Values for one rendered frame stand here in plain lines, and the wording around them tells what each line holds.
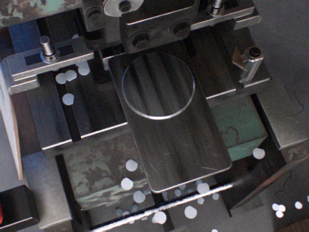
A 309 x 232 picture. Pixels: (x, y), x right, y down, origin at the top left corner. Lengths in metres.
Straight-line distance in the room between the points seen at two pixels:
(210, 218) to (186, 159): 0.80
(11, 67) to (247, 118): 0.46
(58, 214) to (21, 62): 0.28
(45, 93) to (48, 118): 0.05
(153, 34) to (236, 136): 0.34
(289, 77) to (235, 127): 0.85
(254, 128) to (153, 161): 0.27
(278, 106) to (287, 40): 0.87
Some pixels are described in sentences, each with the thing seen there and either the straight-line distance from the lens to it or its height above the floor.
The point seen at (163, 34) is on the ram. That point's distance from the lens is 0.65.
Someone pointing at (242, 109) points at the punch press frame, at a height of 0.65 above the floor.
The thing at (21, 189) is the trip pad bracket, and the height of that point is 0.70.
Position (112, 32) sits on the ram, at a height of 0.92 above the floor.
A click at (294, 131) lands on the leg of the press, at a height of 0.64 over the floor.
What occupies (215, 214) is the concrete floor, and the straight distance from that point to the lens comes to 1.51.
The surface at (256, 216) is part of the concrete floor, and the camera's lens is 1.54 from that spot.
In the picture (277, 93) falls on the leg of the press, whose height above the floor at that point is 0.64.
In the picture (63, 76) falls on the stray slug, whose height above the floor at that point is 0.71.
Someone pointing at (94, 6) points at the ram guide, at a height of 1.04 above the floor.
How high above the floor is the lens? 1.48
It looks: 69 degrees down
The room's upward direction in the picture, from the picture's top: 5 degrees clockwise
